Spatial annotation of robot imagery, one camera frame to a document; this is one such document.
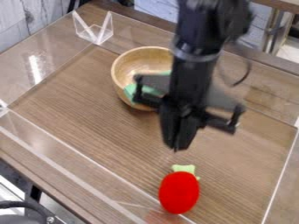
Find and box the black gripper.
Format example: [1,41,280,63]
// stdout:
[133,44,245,151]

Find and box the red plush fruit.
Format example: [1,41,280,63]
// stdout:
[157,164,201,214]

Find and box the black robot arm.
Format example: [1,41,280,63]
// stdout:
[132,0,253,151]

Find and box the green foam block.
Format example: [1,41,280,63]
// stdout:
[124,70,171,104]

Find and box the wooden bowl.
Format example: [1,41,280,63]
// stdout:
[111,46,172,111]

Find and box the clear acrylic corner stand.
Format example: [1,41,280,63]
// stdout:
[71,11,113,46]

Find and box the clear acrylic tray wall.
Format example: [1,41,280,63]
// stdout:
[0,105,195,224]

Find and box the black cable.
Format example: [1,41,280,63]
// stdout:
[0,200,36,218]

